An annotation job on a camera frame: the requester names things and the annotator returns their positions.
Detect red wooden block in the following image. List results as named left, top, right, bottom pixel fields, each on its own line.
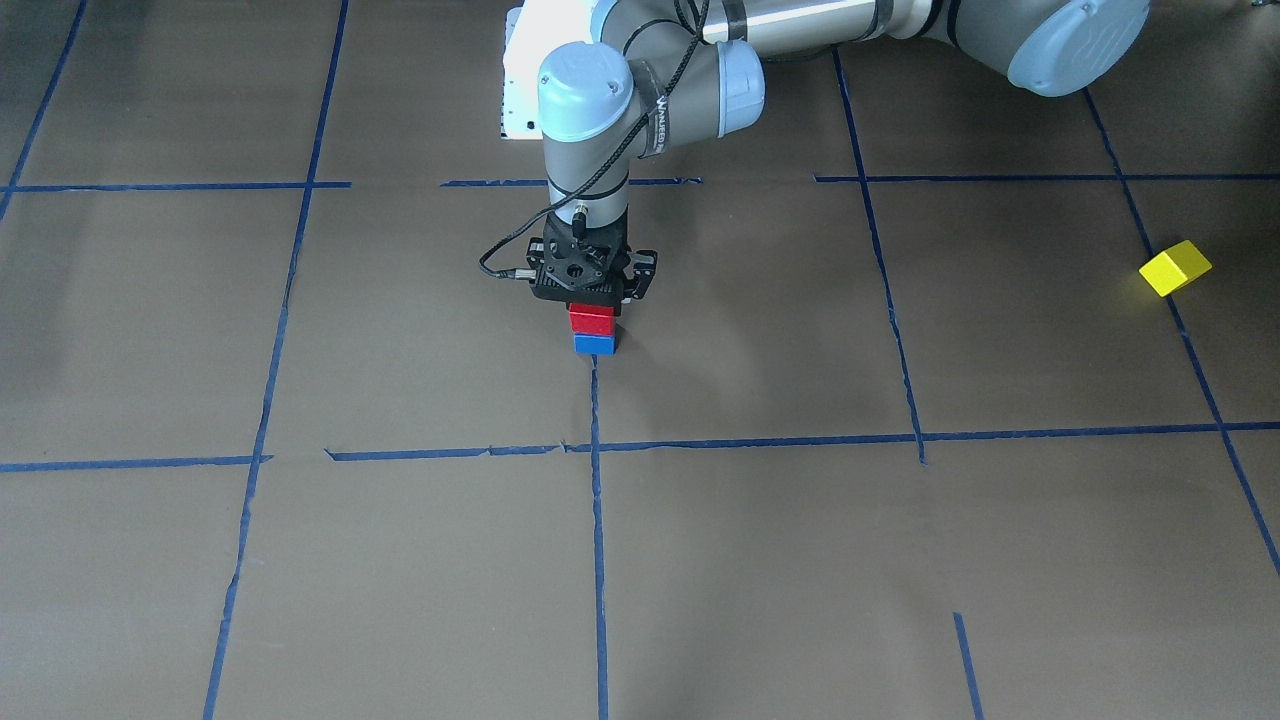
left=567, top=304, right=617, bottom=337

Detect white mounting pillar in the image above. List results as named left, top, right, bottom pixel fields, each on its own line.
left=500, top=1, right=596, bottom=141

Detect yellow wooden block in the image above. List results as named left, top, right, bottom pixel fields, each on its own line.
left=1139, top=240, right=1213, bottom=299

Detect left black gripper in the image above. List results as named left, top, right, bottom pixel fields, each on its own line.
left=540, top=222, right=657, bottom=313

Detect black camera cable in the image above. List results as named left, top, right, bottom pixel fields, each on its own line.
left=477, top=0, right=713, bottom=281

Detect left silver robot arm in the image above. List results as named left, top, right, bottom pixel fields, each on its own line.
left=489, top=1, right=1151, bottom=310

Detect blue wooden block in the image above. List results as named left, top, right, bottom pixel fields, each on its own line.
left=573, top=333, right=618, bottom=356

